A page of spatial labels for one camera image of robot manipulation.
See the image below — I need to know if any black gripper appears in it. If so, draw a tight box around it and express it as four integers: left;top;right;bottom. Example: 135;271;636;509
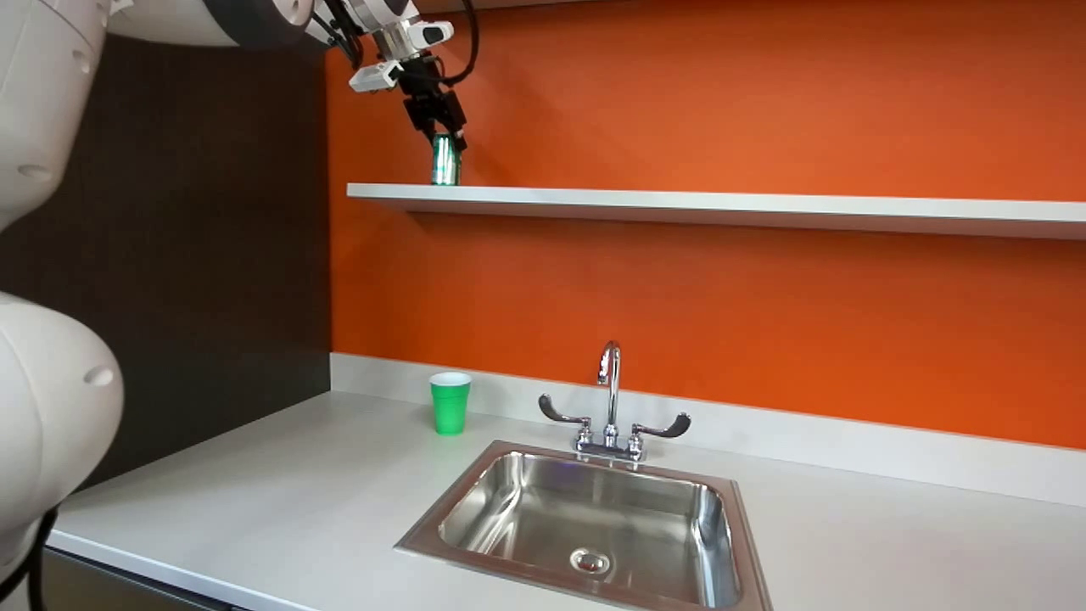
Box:
396;50;471;159

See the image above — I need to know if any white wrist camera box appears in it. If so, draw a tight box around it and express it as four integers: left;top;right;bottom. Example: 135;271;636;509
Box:
348;0;460;99

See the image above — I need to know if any white counter backsplash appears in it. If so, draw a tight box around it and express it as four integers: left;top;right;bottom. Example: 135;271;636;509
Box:
327;351;1086;514

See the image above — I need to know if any green plastic cup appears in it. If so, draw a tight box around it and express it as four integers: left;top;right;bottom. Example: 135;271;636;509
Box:
428;371;475;438

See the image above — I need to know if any white wall shelf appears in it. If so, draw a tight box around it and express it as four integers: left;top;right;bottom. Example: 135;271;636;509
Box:
344;181;1086;245

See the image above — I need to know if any stainless steel sink basin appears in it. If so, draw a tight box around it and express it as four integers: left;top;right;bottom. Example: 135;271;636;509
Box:
394;438;779;611

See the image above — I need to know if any dark wood cabinet panel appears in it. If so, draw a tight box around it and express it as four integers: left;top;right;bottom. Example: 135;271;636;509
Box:
0;30;336;489

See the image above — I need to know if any green soda can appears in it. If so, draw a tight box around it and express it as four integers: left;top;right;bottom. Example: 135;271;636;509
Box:
428;136;466;189

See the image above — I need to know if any chrome two-handle faucet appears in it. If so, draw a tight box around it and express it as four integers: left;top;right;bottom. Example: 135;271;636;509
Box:
535;338;694;471

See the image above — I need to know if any black base cable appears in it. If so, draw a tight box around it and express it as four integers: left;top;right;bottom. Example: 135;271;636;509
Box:
0;501;61;611

